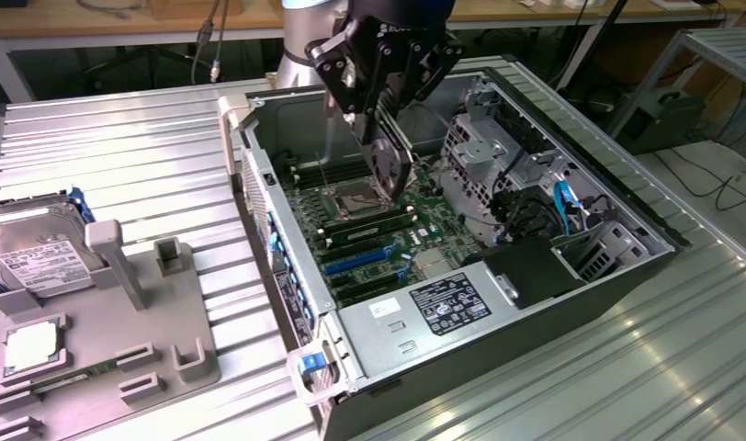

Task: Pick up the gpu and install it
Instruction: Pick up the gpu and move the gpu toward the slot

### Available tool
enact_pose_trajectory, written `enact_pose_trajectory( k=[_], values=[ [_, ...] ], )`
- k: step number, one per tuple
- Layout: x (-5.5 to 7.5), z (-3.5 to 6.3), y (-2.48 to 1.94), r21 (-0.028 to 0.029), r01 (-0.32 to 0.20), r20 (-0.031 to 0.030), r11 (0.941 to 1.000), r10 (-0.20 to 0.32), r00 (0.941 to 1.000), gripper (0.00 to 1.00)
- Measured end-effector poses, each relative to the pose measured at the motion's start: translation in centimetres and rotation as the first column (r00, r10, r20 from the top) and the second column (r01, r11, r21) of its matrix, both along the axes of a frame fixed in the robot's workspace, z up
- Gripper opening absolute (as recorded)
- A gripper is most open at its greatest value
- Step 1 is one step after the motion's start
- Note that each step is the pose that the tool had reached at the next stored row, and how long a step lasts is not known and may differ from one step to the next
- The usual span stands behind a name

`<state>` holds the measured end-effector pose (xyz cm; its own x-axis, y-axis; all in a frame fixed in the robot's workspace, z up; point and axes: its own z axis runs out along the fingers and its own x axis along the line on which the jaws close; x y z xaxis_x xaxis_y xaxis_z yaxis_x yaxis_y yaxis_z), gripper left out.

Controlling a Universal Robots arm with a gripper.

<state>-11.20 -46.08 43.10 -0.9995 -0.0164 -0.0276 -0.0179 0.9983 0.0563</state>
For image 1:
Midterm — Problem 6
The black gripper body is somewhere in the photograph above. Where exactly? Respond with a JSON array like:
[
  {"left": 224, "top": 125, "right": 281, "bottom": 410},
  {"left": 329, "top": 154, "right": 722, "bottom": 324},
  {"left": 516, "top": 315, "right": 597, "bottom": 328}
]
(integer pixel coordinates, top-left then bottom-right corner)
[{"left": 341, "top": 0, "right": 454, "bottom": 47}]

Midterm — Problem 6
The graphics card with black fan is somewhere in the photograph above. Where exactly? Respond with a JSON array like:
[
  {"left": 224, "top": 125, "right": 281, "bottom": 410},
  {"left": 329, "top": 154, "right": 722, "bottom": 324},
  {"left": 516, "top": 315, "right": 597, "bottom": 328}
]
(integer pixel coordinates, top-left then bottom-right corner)
[{"left": 341, "top": 68, "right": 418, "bottom": 202}]

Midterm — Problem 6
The grey metal drive cage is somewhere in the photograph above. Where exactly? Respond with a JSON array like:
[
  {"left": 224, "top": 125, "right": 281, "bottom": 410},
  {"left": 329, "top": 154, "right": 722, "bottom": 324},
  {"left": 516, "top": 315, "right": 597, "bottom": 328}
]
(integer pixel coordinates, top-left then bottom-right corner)
[{"left": 437, "top": 86, "right": 570, "bottom": 232}]

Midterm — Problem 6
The CPU socket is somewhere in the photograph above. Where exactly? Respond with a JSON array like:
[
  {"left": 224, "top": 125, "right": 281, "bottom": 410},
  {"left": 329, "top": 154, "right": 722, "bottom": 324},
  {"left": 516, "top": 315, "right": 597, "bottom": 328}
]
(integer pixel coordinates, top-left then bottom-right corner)
[{"left": 326, "top": 183, "right": 389, "bottom": 216}]

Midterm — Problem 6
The installed RAM stick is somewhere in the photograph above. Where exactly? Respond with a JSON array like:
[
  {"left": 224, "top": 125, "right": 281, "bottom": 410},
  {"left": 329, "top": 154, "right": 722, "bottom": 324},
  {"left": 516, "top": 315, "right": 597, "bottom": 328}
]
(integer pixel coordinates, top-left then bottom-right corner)
[{"left": 329, "top": 223, "right": 401, "bottom": 243}]

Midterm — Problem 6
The black floor equipment box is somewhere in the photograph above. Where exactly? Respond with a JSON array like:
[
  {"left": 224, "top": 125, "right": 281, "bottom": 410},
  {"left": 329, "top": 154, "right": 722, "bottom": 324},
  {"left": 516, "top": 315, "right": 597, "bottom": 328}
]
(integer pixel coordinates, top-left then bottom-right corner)
[{"left": 620, "top": 89, "right": 708, "bottom": 156}]

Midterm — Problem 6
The blue expansion slot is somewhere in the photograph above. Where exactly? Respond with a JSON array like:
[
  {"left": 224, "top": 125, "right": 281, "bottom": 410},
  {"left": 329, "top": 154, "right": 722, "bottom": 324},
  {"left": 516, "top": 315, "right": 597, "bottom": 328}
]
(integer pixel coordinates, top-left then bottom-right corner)
[{"left": 320, "top": 247, "right": 393, "bottom": 277}]

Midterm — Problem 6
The green motherboard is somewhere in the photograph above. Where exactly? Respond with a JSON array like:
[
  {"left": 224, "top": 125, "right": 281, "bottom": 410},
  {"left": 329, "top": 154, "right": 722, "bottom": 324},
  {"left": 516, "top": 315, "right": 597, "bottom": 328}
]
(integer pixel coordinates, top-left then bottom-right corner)
[{"left": 273, "top": 146, "right": 492, "bottom": 310}]

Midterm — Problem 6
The silver chipset heatsink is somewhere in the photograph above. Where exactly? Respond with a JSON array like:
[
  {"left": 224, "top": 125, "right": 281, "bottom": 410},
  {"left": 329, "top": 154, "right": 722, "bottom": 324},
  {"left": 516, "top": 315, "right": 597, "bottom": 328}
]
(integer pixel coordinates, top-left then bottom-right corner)
[{"left": 413, "top": 251, "right": 458, "bottom": 277}]

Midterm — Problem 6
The black plastic air shroud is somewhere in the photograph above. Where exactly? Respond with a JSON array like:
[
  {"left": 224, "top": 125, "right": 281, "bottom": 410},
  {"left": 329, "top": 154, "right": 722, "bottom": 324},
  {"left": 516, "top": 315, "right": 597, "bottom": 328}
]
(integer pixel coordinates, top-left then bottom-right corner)
[{"left": 462, "top": 235, "right": 586, "bottom": 312}]

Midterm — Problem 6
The grey slatted side table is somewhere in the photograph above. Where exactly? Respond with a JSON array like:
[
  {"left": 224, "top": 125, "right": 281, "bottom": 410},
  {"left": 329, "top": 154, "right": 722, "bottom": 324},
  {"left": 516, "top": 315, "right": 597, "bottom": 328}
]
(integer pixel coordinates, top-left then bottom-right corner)
[{"left": 604, "top": 26, "right": 746, "bottom": 139}]

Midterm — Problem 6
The silver disk bay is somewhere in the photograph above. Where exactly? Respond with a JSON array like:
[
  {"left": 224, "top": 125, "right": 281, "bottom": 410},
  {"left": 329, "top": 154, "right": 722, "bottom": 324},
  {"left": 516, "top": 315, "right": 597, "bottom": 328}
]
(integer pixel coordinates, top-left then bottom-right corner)
[{"left": 548, "top": 219, "right": 661, "bottom": 283}]

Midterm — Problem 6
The blue disk caddy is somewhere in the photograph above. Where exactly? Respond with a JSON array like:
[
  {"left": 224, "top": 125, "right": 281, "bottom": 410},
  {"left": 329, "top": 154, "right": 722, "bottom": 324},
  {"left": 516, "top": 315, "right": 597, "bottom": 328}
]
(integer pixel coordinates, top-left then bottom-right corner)
[{"left": 0, "top": 185, "right": 96, "bottom": 226}]

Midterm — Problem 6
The wooden desk with white legs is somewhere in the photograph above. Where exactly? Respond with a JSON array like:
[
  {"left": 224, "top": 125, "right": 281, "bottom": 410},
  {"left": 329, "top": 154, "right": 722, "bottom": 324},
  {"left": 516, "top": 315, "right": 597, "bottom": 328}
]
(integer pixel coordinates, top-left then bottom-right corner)
[{"left": 0, "top": 0, "right": 746, "bottom": 105}]

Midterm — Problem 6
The grey power supply unit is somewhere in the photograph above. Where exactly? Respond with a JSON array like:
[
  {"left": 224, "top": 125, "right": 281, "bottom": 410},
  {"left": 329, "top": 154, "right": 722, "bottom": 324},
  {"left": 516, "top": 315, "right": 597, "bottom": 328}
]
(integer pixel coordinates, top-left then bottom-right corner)
[{"left": 333, "top": 263, "right": 522, "bottom": 383}]

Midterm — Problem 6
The open black PC case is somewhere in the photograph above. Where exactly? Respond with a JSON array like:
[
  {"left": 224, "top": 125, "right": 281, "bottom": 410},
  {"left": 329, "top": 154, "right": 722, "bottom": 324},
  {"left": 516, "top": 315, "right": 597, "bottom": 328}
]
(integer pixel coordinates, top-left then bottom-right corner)
[{"left": 216, "top": 55, "right": 692, "bottom": 441}]

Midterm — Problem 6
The blue case latch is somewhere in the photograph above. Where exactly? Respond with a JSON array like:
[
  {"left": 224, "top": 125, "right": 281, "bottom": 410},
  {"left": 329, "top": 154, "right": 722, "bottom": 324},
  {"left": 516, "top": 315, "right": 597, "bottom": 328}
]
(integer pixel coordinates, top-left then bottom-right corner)
[{"left": 294, "top": 352, "right": 326, "bottom": 373}]

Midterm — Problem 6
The silver hard disk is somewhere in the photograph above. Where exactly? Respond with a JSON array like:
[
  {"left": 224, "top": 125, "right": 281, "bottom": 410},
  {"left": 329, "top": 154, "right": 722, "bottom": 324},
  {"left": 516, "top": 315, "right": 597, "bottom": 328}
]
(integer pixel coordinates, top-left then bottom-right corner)
[{"left": 0, "top": 204, "right": 98, "bottom": 296}]

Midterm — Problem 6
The grey plastic parts rack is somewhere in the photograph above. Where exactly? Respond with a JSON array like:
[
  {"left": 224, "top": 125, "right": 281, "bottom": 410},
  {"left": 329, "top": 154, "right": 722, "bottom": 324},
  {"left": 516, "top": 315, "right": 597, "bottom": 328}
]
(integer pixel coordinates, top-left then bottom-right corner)
[{"left": 0, "top": 219, "right": 221, "bottom": 441}]

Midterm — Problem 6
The silver CPU chip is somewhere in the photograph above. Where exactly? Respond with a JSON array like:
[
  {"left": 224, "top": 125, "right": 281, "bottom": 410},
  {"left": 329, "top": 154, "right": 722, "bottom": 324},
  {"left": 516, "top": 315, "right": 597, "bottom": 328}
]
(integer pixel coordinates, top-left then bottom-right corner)
[{"left": 2, "top": 322, "right": 66, "bottom": 369}]

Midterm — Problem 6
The green RAM stick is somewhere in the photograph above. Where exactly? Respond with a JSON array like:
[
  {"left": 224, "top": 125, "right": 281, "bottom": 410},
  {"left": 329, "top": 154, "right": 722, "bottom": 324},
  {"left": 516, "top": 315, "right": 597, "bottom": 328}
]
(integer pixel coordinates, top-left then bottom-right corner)
[{"left": 32, "top": 360, "right": 120, "bottom": 397}]

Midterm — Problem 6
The grey hanging cable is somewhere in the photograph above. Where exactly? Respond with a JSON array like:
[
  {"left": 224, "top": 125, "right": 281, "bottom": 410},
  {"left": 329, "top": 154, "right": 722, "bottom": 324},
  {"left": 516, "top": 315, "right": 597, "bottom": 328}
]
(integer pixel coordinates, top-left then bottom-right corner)
[{"left": 190, "top": 0, "right": 230, "bottom": 85}]

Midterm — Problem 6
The black wire bundle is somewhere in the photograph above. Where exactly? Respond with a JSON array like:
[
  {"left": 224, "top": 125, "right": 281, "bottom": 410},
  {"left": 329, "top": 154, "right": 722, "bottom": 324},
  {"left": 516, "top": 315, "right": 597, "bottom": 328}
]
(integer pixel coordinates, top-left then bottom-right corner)
[{"left": 486, "top": 187, "right": 565, "bottom": 243}]

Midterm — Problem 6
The blue data wire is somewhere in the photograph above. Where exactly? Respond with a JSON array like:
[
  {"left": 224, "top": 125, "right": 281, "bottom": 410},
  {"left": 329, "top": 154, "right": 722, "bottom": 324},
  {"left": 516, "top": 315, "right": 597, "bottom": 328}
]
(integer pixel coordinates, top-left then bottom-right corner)
[{"left": 552, "top": 180, "right": 589, "bottom": 241}]

